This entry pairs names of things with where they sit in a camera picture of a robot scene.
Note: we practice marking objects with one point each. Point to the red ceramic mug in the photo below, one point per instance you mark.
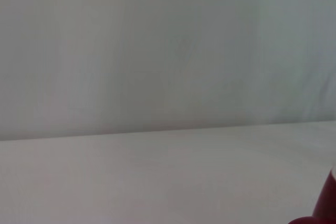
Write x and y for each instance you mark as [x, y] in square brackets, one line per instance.
[329, 203]

